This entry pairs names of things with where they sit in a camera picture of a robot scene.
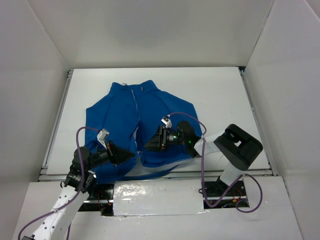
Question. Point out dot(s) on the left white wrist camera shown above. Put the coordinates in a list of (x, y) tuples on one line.
[(102, 137)]

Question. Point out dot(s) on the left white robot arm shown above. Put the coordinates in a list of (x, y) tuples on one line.
[(78, 186)]

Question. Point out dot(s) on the white foil-covered panel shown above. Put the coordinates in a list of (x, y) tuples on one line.
[(157, 198)]

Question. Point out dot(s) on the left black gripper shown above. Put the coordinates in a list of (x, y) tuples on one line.
[(111, 153)]

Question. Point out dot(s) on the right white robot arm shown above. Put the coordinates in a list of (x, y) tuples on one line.
[(239, 147)]

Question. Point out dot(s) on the blue zip-up jacket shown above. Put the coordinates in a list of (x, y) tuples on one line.
[(132, 114)]

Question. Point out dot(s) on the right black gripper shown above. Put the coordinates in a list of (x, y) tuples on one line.
[(162, 139)]

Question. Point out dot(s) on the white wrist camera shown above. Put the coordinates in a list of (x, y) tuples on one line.
[(102, 137), (166, 121)]

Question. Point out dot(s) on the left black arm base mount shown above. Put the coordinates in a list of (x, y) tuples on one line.
[(102, 200)]

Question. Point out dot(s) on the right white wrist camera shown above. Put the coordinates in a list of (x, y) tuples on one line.
[(166, 121)]

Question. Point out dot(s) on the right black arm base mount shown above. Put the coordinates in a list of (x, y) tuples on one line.
[(217, 188)]

